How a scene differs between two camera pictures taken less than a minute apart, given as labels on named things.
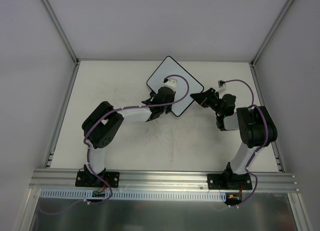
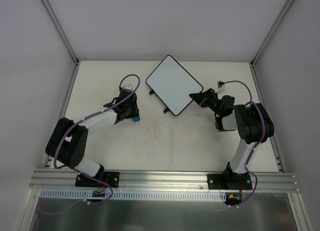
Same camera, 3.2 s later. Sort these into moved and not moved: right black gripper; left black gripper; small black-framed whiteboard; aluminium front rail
Moved: left black gripper
Not moved: right black gripper; small black-framed whiteboard; aluminium front rail
